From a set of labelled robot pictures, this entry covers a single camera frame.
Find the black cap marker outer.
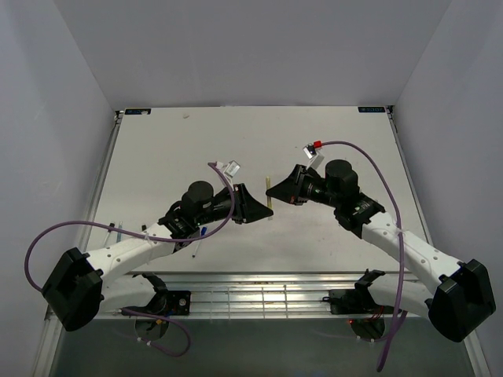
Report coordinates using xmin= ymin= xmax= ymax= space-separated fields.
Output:
xmin=104 ymin=222 xmax=115 ymax=247

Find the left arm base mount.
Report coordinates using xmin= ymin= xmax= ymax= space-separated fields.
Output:
xmin=125 ymin=273 xmax=191 ymax=317

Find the aluminium rail frame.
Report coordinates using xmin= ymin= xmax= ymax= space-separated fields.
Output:
xmin=43 ymin=273 xmax=472 ymax=325

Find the blue corner label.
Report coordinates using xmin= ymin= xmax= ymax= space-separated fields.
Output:
xmin=124 ymin=108 xmax=152 ymax=115
xmin=358 ymin=106 xmax=386 ymax=113

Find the light blue pen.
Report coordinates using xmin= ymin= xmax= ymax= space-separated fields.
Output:
xmin=116 ymin=221 xmax=123 ymax=243

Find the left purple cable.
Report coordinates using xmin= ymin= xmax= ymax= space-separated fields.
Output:
xmin=24 ymin=160 xmax=237 ymax=294

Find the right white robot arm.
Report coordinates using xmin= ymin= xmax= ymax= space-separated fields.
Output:
xmin=266 ymin=159 xmax=496 ymax=342

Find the left blue corner label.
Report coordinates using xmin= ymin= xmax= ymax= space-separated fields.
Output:
xmin=124 ymin=108 xmax=152 ymax=115

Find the yellow highlighter pen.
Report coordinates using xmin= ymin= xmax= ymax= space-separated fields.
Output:
xmin=266 ymin=176 xmax=274 ymax=221

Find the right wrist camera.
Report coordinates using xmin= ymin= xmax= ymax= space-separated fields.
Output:
xmin=303 ymin=143 xmax=325 ymax=170

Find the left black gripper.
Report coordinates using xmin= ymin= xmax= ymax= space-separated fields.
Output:
xmin=196 ymin=183 xmax=274 ymax=226

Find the right blue corner label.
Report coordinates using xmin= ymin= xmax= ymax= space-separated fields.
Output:
xmin=358 ymin=106 xmax=386 ymax=113

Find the blue cap whiteboard marker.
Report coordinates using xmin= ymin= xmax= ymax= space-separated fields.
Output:
xmin=192 ymin=226 xmax=207 ymax=258

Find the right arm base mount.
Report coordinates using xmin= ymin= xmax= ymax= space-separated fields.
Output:
xmin=321 ymin=269 xmax=397 ymax=319

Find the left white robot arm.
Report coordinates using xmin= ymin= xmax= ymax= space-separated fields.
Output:
xmin=42 ymin=181 xmax=273 ymax=331

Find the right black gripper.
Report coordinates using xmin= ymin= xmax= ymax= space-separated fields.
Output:
xmin=266 ymin=165 xmax=340 ymax=209

